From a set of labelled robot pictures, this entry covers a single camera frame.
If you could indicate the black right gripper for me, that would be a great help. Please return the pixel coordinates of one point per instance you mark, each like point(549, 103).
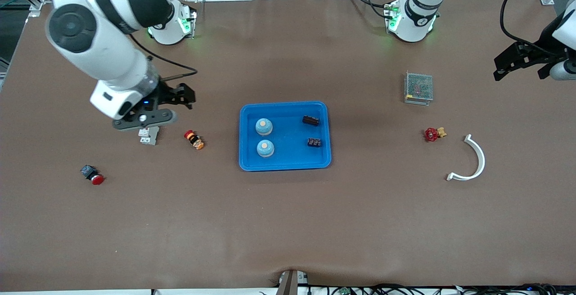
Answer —
point(167, 95)

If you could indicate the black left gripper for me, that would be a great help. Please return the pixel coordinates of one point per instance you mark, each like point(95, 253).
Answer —
point(531, 56)

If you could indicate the blue dome bell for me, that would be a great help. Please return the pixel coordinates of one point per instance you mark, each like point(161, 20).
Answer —
point(265, 149)
point(264, 127)

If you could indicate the dark brown terminal block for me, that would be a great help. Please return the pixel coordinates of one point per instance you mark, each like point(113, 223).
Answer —
point(314, 142)

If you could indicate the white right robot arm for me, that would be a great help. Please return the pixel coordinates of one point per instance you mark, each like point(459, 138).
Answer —
point(112, 56)

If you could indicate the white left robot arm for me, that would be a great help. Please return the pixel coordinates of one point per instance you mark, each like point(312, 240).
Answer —
point(411, 18)

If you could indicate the blue plastic tray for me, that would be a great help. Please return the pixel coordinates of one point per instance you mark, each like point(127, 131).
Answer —
point(288, 160)

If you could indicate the red yellow emergency stop button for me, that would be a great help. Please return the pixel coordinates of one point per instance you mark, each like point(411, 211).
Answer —
point(194, 140)

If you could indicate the white circuit breaker red switches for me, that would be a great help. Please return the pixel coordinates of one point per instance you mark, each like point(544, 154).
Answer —
point(148, 136)

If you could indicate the white curved plastic clamp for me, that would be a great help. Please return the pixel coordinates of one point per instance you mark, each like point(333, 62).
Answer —
point(483, 158)

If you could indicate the metal mesh power supply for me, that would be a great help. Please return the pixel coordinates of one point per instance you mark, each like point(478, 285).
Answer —
point(419, 89)

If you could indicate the red mushroom push button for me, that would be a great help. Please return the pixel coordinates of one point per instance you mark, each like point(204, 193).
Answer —
point(92, 176)

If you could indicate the brown table mat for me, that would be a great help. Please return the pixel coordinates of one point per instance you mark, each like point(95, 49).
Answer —
point(288, 223)

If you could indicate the metal mount bracket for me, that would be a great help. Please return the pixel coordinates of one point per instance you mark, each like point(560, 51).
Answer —
point(288, 283)

